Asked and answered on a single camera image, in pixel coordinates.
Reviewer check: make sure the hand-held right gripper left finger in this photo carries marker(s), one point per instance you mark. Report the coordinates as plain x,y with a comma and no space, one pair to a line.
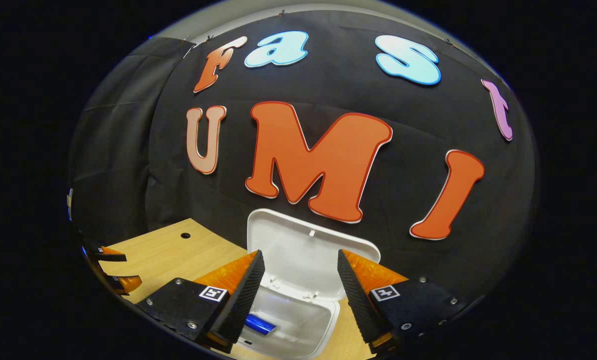
243,305

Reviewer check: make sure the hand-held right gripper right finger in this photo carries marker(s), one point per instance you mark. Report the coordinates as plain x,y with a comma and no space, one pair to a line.
361,302

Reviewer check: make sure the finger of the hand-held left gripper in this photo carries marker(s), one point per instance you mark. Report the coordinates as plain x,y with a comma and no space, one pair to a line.
109,257
128,284

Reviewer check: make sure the blue pop can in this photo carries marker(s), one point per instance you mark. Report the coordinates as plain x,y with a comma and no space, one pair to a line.
260,324

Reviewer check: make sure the white desktop garbage bin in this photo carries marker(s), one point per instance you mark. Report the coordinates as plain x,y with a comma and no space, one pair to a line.
298,250

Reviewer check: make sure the wooden desktop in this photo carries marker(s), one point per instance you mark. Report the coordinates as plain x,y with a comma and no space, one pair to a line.
168,250

